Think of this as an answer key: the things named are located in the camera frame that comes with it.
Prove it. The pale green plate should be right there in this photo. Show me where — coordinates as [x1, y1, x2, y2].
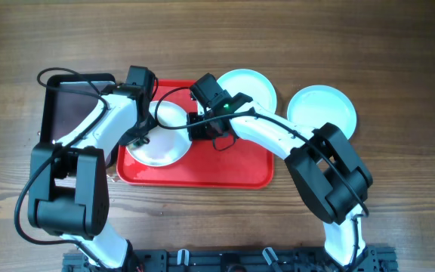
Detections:
[126, 100, 192, 167]

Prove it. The red plastic tray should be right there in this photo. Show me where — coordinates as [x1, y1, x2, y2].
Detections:
[116, 79, 275, 190]

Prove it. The pale blue plate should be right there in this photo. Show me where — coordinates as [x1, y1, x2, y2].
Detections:
[217, 69, 277, 113]

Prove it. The white plate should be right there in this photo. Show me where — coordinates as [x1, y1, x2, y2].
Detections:
[287, 85, 357, 140]

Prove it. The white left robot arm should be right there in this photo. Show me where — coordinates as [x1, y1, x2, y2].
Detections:
[14, 66, 157, 271]

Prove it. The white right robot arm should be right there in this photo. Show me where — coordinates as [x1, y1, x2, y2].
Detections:
[190, 73, 373, 270]

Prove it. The black water tray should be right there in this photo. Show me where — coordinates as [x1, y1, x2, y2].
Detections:
[40, 74, 97, 143]

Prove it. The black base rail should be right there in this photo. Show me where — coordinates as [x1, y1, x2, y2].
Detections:
[61, 246, 399, 272]

